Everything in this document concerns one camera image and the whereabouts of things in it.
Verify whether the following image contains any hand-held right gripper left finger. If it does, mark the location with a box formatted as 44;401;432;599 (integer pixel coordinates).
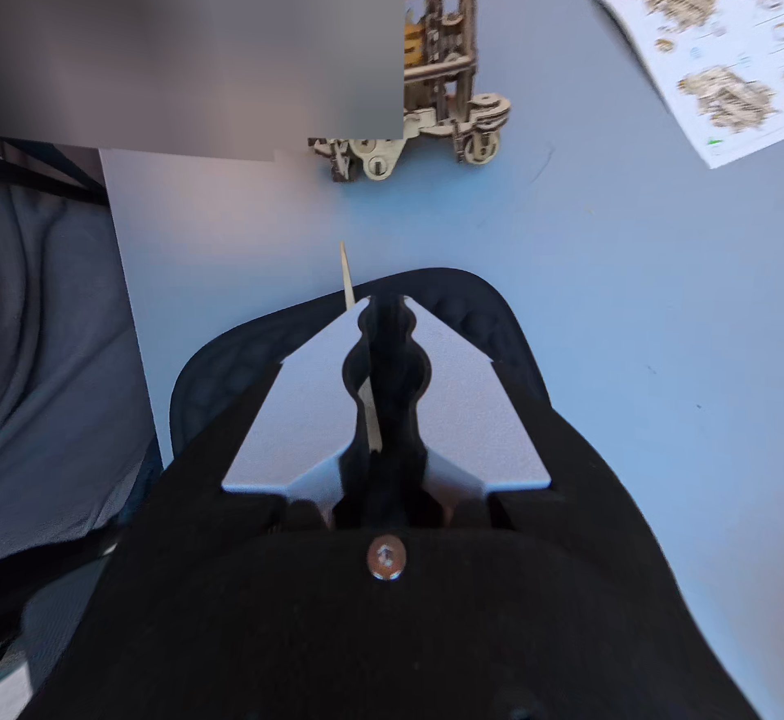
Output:
222;296;381;530

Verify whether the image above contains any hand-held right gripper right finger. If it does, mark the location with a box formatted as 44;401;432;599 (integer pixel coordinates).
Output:
380;294;551;530

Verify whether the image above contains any black chair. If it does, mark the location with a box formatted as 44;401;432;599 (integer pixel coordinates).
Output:
0;138;112;208

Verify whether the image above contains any wooden model car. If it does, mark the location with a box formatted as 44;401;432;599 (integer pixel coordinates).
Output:
308;0;512;183

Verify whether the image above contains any assembly instruction booklet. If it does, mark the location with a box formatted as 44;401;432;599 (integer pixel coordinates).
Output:
551;0;784;170

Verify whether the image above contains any person's grey clothing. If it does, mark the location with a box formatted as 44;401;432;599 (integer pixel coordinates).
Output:
0;180;161;557

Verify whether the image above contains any thin wooden part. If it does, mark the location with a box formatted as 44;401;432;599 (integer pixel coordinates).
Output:
340;241;385;453

